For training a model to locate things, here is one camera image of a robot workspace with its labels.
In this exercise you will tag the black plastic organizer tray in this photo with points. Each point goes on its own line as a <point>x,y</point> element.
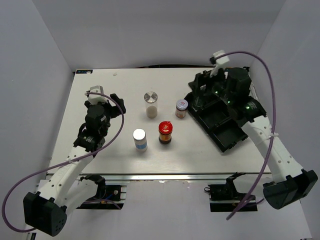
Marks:
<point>215,120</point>

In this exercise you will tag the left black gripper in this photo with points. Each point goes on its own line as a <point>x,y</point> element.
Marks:
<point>115,110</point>

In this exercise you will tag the red-lid dark sauce jar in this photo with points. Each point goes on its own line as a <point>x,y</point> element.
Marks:
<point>165,129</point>

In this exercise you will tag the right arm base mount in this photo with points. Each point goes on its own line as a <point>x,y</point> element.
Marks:
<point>223,196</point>

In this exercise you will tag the blue table logo sticker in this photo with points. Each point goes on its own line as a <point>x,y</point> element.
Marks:
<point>84,71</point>

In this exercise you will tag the small white-lid sauce jar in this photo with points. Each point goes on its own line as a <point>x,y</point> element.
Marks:
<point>181,108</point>

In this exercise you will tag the clear silver-lid spice jar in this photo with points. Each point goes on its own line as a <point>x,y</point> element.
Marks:
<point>151,104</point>

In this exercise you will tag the blue-label silver-lid shaker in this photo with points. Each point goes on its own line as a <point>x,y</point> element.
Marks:
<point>140,140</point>

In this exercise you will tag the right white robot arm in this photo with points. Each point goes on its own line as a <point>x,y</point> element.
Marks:
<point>290,181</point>

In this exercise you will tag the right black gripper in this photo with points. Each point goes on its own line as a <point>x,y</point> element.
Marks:
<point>204,78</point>

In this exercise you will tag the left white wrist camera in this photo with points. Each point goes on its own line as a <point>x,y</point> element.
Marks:
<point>93,95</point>

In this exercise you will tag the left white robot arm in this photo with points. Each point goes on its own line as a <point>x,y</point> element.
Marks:
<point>47,209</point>

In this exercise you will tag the aluminium table frame rail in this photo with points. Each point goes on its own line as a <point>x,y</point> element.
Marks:
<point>190,154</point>

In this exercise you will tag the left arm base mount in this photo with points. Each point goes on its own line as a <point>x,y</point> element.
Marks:
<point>109,196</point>

